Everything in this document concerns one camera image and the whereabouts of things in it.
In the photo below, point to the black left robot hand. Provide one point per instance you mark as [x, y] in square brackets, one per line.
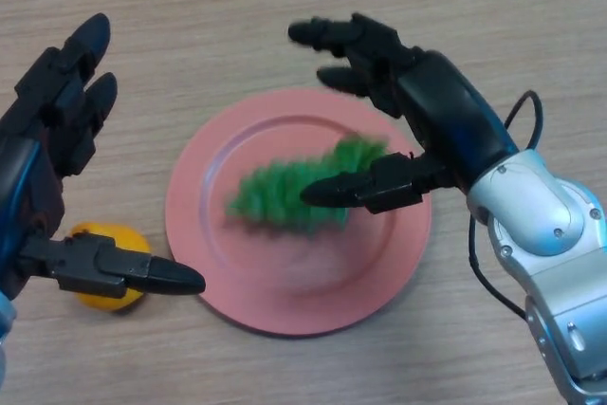
[28, 187]

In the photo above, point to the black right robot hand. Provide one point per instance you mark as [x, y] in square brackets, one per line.
[446, 106]

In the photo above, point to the green grape bunch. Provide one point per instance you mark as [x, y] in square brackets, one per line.
[275, 191]

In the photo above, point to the pink round plate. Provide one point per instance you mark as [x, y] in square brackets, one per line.
[308, 281]

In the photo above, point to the yellow pear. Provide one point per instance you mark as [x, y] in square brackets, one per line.
[128, 239]

